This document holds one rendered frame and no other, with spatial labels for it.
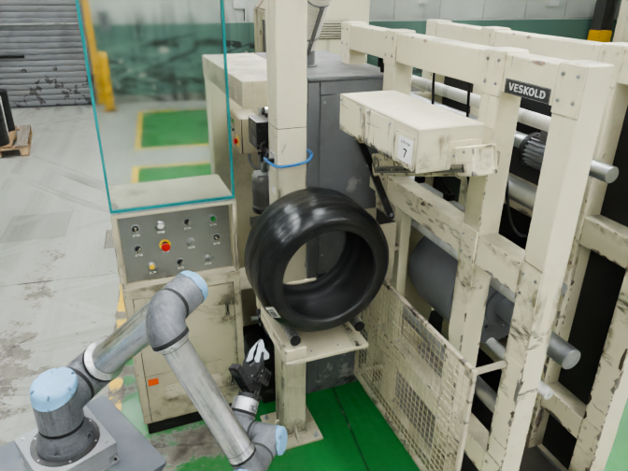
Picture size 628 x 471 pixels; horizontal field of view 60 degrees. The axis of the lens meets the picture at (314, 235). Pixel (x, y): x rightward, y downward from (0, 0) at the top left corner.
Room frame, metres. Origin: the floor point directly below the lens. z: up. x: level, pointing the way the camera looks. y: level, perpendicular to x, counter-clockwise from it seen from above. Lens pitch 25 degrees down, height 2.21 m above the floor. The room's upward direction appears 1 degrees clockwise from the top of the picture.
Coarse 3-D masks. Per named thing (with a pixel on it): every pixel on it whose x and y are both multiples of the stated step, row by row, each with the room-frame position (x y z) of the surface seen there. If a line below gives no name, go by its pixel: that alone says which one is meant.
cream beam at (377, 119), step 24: (360, 96) 2.16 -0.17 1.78; (384, 96) 2.17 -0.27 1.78; (408, 96) 2.17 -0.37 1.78; (360, 120) 2.04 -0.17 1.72; (384, 120) 1.86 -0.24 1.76; (408, 120) 1.78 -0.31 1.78; (432, 120) 1.79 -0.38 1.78; (456, 120) 1.79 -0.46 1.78; (384, 144) 1.85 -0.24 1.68; (432, 144) 1.68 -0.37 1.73; (456, 144) 1.71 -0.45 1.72; (480, 144) 1.75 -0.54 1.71; (408, 168) 1.70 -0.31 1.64; (432, 168) 1.68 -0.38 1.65
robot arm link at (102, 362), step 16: (192, 272) 1.49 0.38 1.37; (176, 288) 1.40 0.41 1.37; (192, 288) 1.43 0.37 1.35; (192, 304) 1.39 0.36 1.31; (128, 320) 1.51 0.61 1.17; (144, 320) 1.45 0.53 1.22; (112, 336) 1.52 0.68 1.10; (128, 336) 1.47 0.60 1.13; (144, 336) 1.46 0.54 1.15; (96, 352) 1.55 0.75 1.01; (112, 352) 1.50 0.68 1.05; (128, 352) 1.49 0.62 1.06; (80, 368) 1.53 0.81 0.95; (96, 368) 1.53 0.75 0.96; (112, 368) 1.53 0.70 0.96; (96, 384) 1.52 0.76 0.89
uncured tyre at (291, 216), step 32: (320, 192) 2.00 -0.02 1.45; (256, 224) 1.94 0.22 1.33; (288, 224) 1.80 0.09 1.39; (320, 224) 1.81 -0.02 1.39; (352, 224) 1.85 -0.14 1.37; (256, 256) 1.81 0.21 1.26; (288, 256) 1.76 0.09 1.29; (352, 256) 2.15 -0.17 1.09; (384, 256) 1.91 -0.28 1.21; (256, 288) 1.78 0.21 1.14; (288, 288) 2.04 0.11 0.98; (320, 288) 2.09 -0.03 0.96; (352, 288) 2.05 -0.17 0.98; (288, 320) 1.76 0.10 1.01; (320, 320) 1.81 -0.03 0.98
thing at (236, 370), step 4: (232, 364) 1.52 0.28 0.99; (236, 364) 1.51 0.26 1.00; (240, 364) 1.51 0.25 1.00; (228, 368) 1.51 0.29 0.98; (232, 368) 1.50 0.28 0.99; (236, 368) 1.49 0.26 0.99; (240, 368) 1.50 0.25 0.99; (232, 372) 1.50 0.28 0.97; (236, 372) 1.49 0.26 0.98; (240, 372) 1.49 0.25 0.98; (244, 372) 1.50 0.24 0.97; (236, 376) 1.50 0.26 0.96; (240, 376) 1.49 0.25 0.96; (244, 376) 1.50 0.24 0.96; (236, 380) 1.51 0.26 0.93; (240, 380) 1.49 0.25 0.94; (244, 380) 1.49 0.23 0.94; (248, 380) 1.50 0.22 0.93; (240, 384) 1.50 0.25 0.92; (244, 384) 1.49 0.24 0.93; (248, 384) 1.49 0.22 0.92; (240, 388) 1.51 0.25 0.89; (244, 388) 1.50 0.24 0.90; (248, 388) 1.49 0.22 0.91; (252, 388) 1.50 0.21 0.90
